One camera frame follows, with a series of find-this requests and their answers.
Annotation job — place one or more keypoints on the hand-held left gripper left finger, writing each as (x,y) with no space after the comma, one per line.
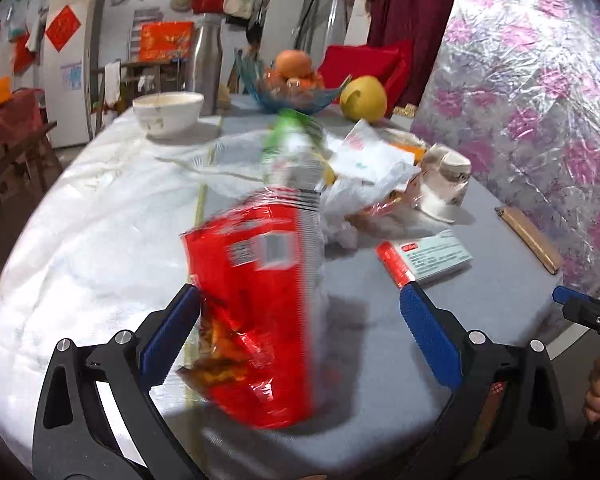
(167,335)

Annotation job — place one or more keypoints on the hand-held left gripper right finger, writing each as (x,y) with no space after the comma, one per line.
(430,335)

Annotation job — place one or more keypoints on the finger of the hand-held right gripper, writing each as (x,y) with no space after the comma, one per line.
(587,315)

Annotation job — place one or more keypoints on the red snack bag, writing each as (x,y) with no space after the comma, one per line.
(260,320)

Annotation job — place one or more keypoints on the white and red medicine box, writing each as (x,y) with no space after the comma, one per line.
(430,255)

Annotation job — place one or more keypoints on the brown wooden strip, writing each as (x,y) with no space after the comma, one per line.
(530,240)

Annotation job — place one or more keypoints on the clear wrapper with orange print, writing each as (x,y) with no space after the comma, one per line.
(382,205)

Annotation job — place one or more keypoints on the white plastic bags pile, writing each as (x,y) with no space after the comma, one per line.
(370,160)

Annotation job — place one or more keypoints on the green and white snack bag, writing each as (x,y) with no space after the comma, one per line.
(292,160)

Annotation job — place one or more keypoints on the white ceramic bowl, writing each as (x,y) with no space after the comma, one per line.
(167,110)

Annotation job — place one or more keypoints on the gold foil wrapper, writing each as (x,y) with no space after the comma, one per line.
(405,111)

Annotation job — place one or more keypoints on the floral plastic-covered mattress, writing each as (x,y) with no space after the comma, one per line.
(530,85)

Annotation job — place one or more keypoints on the yellow pomelo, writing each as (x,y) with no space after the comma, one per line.
(364,99)

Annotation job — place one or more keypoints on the white cloth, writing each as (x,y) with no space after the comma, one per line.
(112,82)

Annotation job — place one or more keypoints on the side table with red cloth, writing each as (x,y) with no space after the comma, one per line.
(10,125)

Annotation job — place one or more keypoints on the wooden chair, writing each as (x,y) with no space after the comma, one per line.
(130,75)

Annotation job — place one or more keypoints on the blue glass fruit bowl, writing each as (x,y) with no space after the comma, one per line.
(290,100)

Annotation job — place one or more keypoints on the white refrigerator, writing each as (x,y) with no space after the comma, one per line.
(75,85)

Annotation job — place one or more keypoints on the stainless steel bottle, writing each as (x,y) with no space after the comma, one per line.
(207,65)

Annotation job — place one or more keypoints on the pale refrigerator sticker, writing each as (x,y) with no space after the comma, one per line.
(72,77)

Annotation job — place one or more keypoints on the small tangerine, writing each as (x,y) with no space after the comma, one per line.
(275,80)
(305,83)

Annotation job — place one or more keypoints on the red cushion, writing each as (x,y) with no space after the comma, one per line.
(365,65)

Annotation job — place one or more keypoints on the red and gold gift box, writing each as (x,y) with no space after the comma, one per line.
(166,41)

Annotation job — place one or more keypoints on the large orange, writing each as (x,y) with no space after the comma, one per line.
(293,62)

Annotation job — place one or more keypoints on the black hanging bag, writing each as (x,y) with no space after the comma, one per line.
(256,30)

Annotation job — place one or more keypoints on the red diamond paper decoration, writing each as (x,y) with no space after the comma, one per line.
(63,28)

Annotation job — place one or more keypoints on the dark red curtain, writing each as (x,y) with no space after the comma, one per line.
(410,0)

